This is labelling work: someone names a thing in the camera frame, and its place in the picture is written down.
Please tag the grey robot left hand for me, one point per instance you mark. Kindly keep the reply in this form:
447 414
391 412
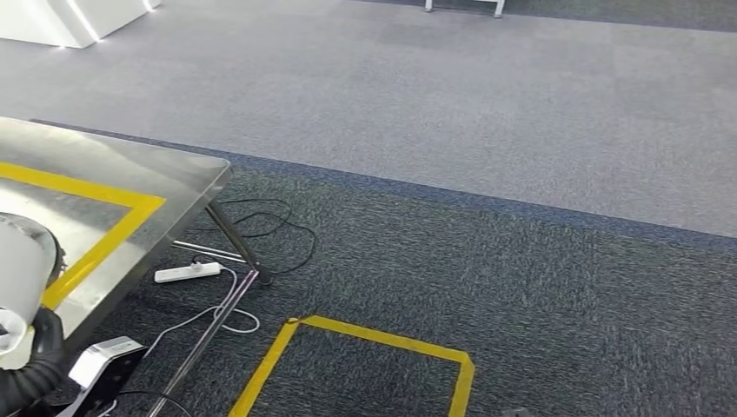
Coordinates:
49 357

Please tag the white curved plastic part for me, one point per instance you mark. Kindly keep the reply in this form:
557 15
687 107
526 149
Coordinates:
23 265

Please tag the yellow workbench tape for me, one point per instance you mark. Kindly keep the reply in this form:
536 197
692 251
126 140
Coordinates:
126 210

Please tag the steel workbench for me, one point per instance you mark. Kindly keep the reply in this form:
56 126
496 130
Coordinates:
115 167

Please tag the white power strip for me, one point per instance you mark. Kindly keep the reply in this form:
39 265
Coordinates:
184 272

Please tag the white lit furniture block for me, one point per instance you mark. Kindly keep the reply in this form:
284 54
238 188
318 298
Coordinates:
57 17

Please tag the white furniture legs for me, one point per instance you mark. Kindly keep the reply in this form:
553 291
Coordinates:
498 7

